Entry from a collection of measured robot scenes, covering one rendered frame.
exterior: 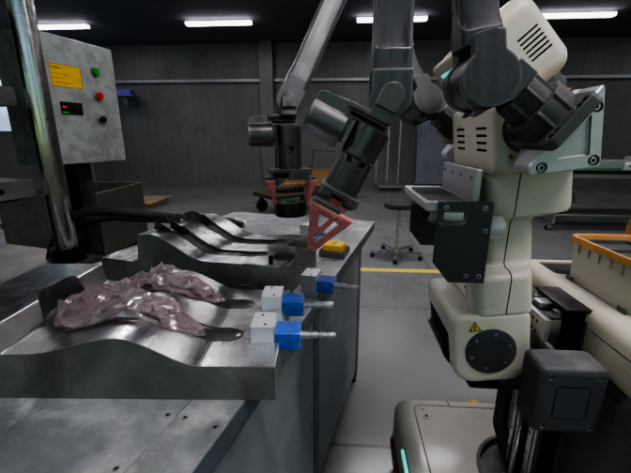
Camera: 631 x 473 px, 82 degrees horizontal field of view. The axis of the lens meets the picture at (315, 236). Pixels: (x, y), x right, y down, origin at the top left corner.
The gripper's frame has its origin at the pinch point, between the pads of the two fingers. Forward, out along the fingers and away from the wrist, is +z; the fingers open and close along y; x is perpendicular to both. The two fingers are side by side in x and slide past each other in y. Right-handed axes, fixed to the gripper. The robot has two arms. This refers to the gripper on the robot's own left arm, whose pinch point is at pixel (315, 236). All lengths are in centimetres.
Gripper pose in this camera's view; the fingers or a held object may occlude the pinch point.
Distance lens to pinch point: 61.0
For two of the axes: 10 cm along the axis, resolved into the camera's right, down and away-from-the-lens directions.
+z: -4.5, 8.5, 2.7
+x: 8.9, 4.5, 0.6
